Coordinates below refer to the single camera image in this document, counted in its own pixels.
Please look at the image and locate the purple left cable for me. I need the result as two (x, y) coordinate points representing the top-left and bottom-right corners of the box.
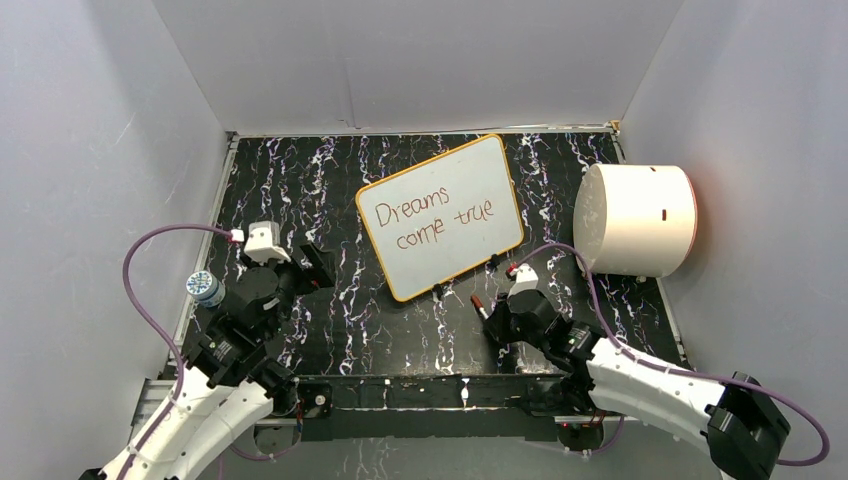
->
(112, 223), (301, 480)

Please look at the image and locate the white cylindrical container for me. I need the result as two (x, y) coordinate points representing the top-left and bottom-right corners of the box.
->
(572, 164), (698, 278)

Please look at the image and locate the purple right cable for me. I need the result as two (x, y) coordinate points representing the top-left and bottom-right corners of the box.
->
(507, 243), (831, 468)

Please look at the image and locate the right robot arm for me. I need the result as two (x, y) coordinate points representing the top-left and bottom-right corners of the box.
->
(483, 290), (791, 479)

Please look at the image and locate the yellow framed whiteboard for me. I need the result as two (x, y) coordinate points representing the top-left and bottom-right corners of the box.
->
(355, 134), (524, 302)

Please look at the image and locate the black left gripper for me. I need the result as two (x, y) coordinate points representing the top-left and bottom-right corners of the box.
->
(245, 241), (336, 340)

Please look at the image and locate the aluminium base frame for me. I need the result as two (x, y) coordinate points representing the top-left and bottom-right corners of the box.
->
(116, 376), (746, 480)

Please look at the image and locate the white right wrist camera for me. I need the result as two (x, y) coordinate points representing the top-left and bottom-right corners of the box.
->
(508, 263), (539, 297)

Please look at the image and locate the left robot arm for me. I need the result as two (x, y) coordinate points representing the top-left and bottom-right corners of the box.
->
(81, 243), (337, 479)

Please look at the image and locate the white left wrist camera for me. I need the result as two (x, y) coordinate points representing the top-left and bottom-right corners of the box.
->
(243, 221), (291, 264)

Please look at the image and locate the purple cable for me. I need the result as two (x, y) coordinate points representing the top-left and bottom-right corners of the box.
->
(507, 243), (831, 468)
(112, 223), (301, 480)

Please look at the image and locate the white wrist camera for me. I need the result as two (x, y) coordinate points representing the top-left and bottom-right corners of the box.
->
(243, 221), (291, 264)
(508, 263), (539, 297)

